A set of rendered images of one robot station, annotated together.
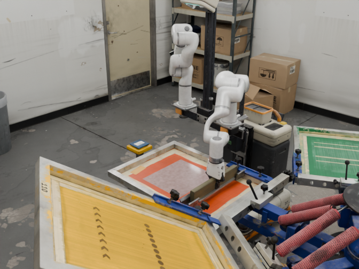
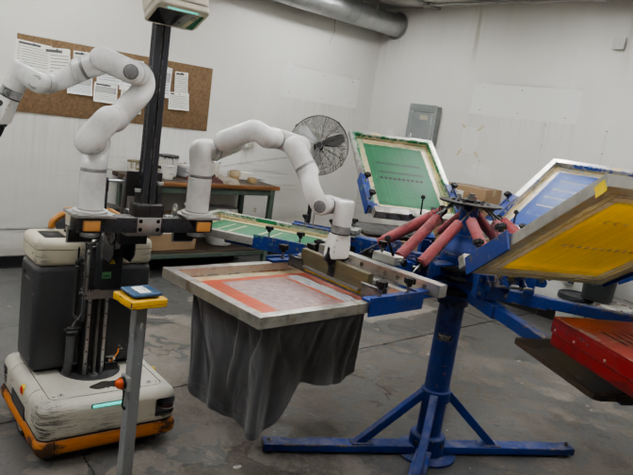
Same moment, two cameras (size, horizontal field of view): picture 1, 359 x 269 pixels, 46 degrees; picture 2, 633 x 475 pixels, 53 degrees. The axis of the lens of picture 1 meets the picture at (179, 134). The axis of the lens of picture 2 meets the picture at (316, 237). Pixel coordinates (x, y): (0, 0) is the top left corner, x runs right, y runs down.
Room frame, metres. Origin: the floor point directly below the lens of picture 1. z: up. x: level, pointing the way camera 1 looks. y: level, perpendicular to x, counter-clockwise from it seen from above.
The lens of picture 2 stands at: (1.97, 2.24, 1.59)
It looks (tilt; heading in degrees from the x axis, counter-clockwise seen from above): 10 degrees down; 273
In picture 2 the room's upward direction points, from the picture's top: 8 degrees clockwise
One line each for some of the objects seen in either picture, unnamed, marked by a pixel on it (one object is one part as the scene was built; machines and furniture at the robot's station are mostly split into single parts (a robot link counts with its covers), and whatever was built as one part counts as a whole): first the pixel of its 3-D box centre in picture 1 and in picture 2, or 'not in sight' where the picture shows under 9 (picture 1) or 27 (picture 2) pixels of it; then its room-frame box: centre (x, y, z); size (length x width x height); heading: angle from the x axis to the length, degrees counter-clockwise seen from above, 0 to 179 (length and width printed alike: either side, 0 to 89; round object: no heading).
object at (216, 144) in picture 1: (219, 143); (334, 210); (2.04, -0.22, 1.26); 0.15 x 0.10 x 0.11; 167
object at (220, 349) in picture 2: not in sight; (223, 357); (2.34, 0.16, 0.74); 0.45 x 0.03 x 0.43; 137
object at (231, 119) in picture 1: (231, 110); (196, 195); (2.63, -0.35, 1.21); 0.16 x 0.13 x 0.15; 132
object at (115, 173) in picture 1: (187, 179); (295, 286); (2.14, -0.05, 0.97); 0.79 x 0.58 x 0.04; 47
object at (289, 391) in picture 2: not in sight; (312, 368); (2.03, 0.13, 0.74); 0.46 x 0.04 x 0.42; 47
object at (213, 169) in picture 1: (215, 167); (338, 244); (2.01, -0.20, 1.13); 0.10 x 0.07 x 0.11; 47
